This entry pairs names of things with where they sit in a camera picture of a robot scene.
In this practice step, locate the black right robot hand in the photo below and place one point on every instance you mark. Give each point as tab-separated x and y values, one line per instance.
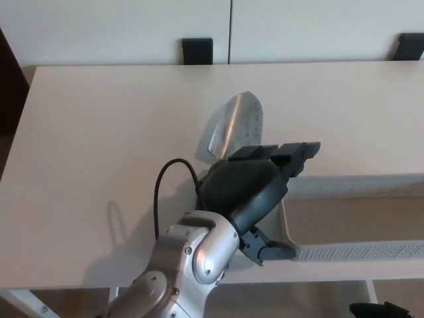
377	311

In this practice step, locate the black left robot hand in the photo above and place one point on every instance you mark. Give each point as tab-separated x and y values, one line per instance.
238	189

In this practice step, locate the grey mesh container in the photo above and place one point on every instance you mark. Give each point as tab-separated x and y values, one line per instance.
364	251

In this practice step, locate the white desk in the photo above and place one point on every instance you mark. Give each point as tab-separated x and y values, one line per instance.
83	149

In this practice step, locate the white cabinet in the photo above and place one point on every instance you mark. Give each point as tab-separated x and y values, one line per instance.
116	23

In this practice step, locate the dark brown furniture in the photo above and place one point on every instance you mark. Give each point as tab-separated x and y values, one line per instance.
11	83

